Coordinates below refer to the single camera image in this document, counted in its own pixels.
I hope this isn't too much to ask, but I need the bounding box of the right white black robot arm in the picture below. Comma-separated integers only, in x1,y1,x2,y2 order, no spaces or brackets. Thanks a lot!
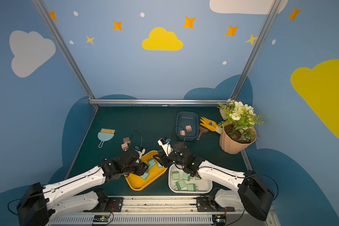
154,137,276,221

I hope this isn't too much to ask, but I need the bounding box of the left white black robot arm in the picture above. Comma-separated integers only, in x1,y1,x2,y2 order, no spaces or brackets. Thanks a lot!
17,149,148,226

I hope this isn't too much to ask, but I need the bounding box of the yellow plastic tray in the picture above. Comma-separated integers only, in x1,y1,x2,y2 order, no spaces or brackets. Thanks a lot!
126,161,167,191

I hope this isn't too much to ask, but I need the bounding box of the white plastic tray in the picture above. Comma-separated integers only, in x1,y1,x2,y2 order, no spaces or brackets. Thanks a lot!
168,164,213,194

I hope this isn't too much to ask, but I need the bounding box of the brown wooden brush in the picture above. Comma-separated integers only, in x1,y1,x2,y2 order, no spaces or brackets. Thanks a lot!
196,126,209,141

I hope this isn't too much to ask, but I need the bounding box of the dark blue plastic bin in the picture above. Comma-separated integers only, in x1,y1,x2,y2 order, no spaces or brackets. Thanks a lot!
176,112,199,141

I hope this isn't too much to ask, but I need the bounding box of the yellow work glove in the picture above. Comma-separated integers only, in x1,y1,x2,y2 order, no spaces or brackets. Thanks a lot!
200,117,218,132

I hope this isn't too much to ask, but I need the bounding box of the potted white flower plant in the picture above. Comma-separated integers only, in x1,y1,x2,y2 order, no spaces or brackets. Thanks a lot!
218,99,265,154

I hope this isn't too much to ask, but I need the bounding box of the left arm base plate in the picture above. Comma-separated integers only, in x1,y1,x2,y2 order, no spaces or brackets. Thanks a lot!
83,197,124,213

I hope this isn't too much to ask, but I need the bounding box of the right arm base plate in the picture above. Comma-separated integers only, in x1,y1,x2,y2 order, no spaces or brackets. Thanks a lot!
196,196,235,212

